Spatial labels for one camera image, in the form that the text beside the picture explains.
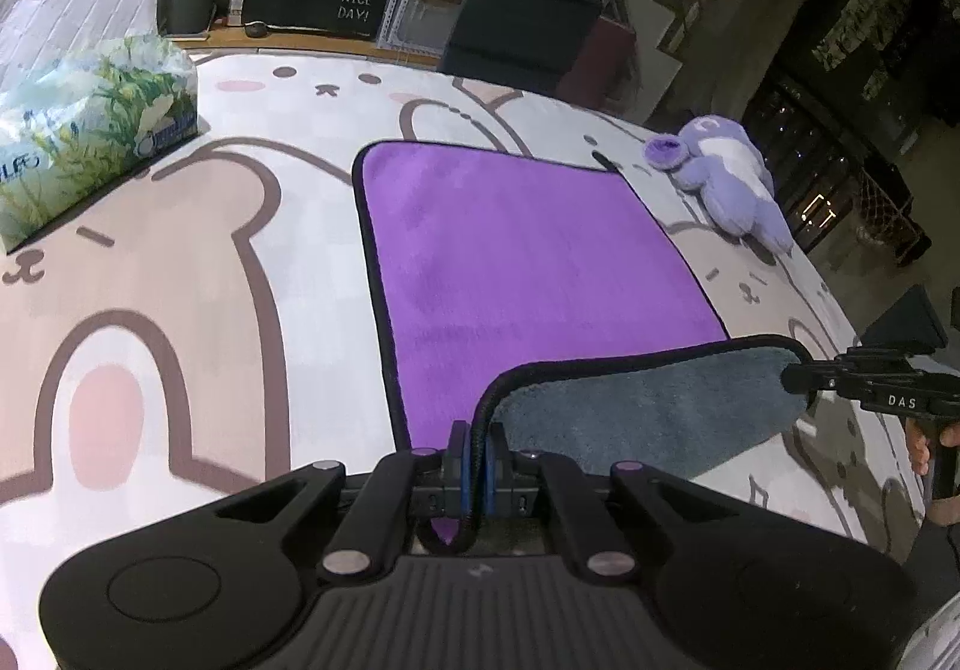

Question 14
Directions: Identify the purple and grey towel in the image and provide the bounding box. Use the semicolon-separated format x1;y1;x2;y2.
351;139;814;548

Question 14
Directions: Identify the person right hand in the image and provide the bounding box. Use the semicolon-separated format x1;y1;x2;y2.
905;418;960;475

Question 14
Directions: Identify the purple plush toy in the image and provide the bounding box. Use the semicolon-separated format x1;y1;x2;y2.
644;115;794;254

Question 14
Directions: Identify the bunny pattern tablecloth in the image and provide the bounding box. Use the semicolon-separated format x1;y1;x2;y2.
2;55;919;668

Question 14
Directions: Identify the maroon chair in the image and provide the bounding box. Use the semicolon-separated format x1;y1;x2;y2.
556;17;636;110

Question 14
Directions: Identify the dark green chair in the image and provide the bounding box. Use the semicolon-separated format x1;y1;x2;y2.
438;0;602;97

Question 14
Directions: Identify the floral tissue pack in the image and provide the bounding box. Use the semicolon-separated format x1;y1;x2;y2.
2;0;199;253

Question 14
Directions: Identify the dark grey trash bin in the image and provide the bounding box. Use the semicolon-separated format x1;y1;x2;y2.
160;0;215;37

